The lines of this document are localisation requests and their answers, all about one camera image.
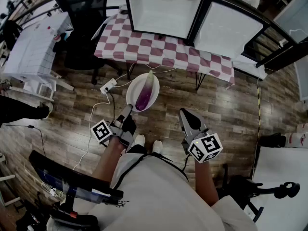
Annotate person's left forearm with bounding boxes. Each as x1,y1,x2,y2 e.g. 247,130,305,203
91,136,126,185

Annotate person's white shoe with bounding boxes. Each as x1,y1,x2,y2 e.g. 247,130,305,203
152,140,164,154
134,134,146,147

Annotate red white checkered tablecloth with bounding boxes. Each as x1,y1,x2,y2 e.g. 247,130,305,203
93,11,235,85

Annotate white plate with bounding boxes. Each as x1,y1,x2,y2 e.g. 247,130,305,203
126,73,160,112

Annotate purple eggplant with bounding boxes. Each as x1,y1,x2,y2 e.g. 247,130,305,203
135,70,154,112

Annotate thin white cable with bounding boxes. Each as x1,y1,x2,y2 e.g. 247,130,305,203
115,67,177,88

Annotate white stool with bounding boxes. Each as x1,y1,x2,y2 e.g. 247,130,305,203
9,75,74,103

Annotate long white power cable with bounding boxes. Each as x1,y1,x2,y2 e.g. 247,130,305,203
72,92,111,170

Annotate white power strip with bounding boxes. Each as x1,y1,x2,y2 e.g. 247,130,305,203
100,78,118,94

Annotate white panel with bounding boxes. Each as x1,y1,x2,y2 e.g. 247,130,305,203
273,0,308,43
295,55,308,101

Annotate white grid-pattern table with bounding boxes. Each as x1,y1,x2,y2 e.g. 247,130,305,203
2,11,73,79

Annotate person's right white shoe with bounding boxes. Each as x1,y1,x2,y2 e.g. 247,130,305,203
152,140,164,154

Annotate black mesh office chair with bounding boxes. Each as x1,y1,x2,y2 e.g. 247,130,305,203
60,0,123,85

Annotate person in white coat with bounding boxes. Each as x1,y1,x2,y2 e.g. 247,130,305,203
47,152,258,231

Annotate black bag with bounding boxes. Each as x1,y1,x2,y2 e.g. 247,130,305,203
258,132,287,148

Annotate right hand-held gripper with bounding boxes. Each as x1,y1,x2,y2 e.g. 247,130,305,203
179,107,223,164

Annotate black table leg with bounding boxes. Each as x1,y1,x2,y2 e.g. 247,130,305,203
126,63,136,80
195,72,206,91

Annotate person's right forearm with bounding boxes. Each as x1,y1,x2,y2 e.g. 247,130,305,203
194,161,220,206

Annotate person's left white shoe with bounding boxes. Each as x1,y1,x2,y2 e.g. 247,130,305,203
134,134,146,147

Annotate yellow black striped floor tape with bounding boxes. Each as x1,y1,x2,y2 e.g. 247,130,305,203
256,87,262,140

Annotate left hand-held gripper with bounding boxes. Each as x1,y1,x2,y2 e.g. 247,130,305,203
90,103,137,152

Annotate black cable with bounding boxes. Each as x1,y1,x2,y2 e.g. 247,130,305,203
105,92,116,123

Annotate black white mini refrigerator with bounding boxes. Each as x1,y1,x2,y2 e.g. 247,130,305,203
124,0,265,59

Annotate black device with red button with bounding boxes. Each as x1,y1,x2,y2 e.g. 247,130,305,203
49,205,99,231

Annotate white bags with red print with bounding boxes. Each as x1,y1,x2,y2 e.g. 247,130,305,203
285,123,308,147

